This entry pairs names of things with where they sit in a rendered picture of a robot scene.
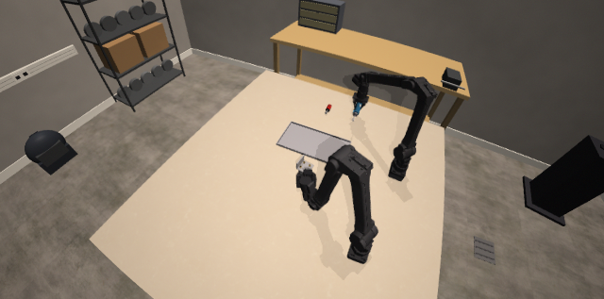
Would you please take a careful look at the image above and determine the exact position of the dark blue nut driver barrel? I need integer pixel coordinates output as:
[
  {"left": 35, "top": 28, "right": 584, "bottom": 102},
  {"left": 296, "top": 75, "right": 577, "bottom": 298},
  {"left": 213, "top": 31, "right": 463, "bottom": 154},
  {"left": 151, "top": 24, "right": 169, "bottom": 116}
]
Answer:
[{"left": 352, "top": 102, "right": 362, "bottom": 122}]

